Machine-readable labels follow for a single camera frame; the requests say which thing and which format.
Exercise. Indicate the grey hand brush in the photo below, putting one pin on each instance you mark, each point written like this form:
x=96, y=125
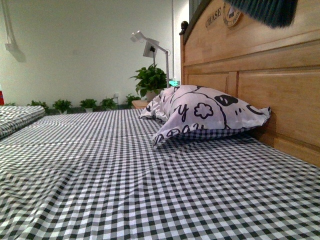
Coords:
x=272, y=13

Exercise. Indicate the far wooden nightstand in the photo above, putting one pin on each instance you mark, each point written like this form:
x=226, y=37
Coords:
x=140, y=104

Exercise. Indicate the cartoon print pillow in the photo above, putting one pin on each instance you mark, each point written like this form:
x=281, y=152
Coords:
x=201, y=113

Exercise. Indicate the small potted plant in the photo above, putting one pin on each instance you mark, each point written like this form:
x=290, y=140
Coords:
x=108, y=104
x=88, y=104
x=40, y=103
x=62, y=106
x=129, y=98

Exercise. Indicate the large potted green plant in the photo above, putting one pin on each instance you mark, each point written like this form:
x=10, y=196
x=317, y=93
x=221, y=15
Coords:
x=151, y=81

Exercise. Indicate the white floor lamp stand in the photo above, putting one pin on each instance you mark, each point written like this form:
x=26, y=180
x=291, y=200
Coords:
x=151, y=48

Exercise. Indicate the black white checkered bedsheet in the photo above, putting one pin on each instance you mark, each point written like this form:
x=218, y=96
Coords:
x=97, y=176

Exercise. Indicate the wooden bed headboard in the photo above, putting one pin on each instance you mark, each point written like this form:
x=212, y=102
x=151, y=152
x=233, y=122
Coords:
x=265, y=67

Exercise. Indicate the folded checkered blanket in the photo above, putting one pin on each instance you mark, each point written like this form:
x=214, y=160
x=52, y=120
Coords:
x=13, y=118

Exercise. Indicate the white wall conduit box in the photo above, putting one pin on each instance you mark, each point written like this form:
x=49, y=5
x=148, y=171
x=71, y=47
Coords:
x=11, y=46

